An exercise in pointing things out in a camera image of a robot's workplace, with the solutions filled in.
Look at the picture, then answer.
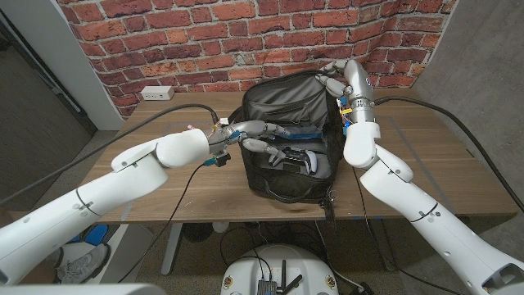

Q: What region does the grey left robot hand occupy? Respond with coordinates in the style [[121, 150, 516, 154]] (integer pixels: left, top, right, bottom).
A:
[[220, 120, 292, 167]]

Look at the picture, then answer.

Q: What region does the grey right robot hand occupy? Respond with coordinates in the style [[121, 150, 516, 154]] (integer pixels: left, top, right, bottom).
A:
[[314, 59, 374, 103]]

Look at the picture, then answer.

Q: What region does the white game controller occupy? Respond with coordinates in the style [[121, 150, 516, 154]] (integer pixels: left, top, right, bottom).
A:
[[268, 146, 318, 176]]

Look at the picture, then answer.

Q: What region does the black backpack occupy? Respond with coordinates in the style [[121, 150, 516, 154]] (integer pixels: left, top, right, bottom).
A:
[[227, 70, 349, 226]]

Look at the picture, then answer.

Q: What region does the blue packet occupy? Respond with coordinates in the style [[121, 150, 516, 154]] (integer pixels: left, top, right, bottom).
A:
[[282, 125, 324, 139]]

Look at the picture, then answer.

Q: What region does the white power strip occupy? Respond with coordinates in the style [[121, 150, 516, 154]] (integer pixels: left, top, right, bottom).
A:
[[140, 85, 175, 102]]

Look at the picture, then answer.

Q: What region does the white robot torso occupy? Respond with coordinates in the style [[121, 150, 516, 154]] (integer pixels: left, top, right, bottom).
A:
[[219, 244, 340, 295]]

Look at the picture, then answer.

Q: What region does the white table leg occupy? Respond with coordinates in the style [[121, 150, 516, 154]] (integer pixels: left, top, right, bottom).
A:
[[160, 222, 184, 276]]

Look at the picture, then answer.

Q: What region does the grey table leg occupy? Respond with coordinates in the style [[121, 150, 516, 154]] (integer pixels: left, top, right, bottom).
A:
[[374, 223, 397, 272]]

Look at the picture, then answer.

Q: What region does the grey sneaker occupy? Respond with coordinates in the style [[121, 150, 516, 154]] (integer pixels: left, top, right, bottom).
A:
[[56, 243, 111, 284]]

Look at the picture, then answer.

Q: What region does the brick wall print backdrop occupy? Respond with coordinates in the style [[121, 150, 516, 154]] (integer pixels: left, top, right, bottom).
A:
[[56, 0, 458, 118]]

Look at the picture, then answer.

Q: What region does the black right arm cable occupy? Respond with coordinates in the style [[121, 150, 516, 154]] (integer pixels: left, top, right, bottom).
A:
[[373, 96, 524, 212]]

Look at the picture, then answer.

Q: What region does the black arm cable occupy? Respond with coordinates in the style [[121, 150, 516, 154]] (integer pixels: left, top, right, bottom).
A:
[[0, 102, 220, 206], [373, 96, 524, 212]]

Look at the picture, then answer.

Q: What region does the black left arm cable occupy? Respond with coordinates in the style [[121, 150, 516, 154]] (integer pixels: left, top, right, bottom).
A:
[[0, 102, 220, 206]]

